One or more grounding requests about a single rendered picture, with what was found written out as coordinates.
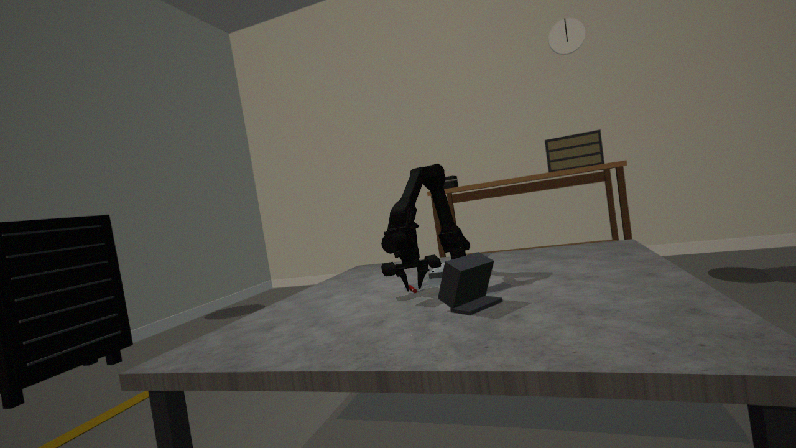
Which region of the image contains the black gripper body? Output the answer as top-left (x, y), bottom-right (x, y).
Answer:
top-left (381, 244), bottom-right (441, 276)

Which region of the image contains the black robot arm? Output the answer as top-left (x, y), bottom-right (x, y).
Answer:
top-left (381, 164), bottom-right (470, 260)

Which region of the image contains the dark grey panel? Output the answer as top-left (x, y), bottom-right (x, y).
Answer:
top-left (438, 252), bottom-right (503, 315)

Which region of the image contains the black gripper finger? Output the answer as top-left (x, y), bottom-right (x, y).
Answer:
top-left (417, 267), bottom-right (429, 289)
top-left (396, 272), bottom-right (409, 291)

